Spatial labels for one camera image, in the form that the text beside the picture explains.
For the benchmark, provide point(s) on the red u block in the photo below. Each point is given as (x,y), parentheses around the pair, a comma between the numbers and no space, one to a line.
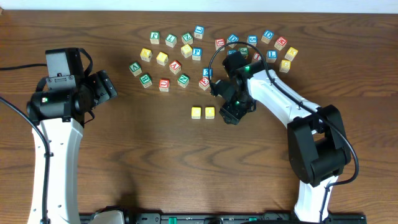
(219,44)
(164,85)

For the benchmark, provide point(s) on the green B block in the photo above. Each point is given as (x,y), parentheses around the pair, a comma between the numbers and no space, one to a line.
(145,80)

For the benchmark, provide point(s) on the green N block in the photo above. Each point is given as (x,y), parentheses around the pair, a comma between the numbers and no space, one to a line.
(183,80)

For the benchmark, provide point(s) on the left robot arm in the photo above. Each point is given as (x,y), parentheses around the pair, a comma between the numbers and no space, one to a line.
(57,110)

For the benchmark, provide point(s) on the yellow K block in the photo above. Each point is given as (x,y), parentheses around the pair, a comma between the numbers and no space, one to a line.
(291,53)

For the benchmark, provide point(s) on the yellow block left middle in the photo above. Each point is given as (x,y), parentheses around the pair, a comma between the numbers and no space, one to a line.
(162,58)

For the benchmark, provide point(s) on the red 3 block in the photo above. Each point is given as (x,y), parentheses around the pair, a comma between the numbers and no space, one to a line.
(204,83)

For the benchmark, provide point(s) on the red I block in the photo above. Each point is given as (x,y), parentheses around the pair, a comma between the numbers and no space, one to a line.
(256,57)

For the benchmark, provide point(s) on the red U block bottom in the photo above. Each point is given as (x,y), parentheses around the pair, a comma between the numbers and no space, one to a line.
(164,85)

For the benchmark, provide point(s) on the blue J block top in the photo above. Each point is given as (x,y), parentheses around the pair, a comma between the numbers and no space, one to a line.
(199,32)

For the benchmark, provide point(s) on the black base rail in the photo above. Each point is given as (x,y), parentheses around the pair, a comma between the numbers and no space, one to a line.
(269,217)

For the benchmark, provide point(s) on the yellow C block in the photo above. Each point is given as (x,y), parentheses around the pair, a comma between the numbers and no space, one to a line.
(196,112)

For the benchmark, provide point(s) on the blue P block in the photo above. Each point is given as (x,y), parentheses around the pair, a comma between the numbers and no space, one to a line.
(196,53)

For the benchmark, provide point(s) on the blue D block right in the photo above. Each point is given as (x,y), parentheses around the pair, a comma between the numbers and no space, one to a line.
(267,36)

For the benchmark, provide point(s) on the yellow X block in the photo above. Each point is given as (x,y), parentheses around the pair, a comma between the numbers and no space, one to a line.
(146,54)

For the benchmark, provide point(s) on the red M block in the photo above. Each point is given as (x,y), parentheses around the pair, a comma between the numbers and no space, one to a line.
(280,43)

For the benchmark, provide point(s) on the green A block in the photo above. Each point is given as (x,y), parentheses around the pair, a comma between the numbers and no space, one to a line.
(135,69)

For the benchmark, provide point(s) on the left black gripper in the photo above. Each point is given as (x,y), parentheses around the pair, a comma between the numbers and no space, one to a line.
(101,88)

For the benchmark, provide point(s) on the green J block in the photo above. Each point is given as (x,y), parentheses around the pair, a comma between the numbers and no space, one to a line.
(244,52)

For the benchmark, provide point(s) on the green L block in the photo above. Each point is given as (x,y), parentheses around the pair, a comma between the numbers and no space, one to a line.
(171,40)

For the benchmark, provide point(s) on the red A block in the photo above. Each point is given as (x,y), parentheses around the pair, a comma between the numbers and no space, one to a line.
(175,67)

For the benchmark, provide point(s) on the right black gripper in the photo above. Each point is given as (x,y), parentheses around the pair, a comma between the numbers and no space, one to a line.
(234,112)

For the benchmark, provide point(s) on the yellow S block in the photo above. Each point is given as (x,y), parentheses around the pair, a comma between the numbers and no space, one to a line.
(186,50)

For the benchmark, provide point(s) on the yellow O block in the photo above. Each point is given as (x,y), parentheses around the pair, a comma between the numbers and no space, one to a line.
(209,112)

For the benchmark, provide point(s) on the blue d block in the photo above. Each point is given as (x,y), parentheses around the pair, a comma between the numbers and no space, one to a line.
(232,38)
(267,36)

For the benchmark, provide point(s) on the blue L block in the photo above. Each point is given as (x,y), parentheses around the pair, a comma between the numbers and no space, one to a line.
(271,56)

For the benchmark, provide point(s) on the blue S block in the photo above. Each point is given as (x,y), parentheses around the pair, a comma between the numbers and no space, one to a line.
(252,39)

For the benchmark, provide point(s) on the blue T block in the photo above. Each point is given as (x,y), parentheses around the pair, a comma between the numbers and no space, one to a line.
(231,51)

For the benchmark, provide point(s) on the yellow G block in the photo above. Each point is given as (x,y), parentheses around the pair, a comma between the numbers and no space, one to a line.
(285,66)

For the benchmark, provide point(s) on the green Z block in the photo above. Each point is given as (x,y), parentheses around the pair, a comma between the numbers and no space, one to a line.
(187,38)

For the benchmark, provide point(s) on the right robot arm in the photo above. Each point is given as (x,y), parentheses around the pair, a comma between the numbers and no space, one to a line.
(317,144)

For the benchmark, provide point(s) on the red U block top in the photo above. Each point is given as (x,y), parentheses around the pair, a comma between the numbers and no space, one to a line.
(219,44)

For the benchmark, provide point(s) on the blue D block centre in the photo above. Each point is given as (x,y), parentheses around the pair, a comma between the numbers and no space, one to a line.
(232,38)

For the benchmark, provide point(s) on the blue 2 block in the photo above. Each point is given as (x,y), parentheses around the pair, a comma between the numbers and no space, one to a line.
(207,72)

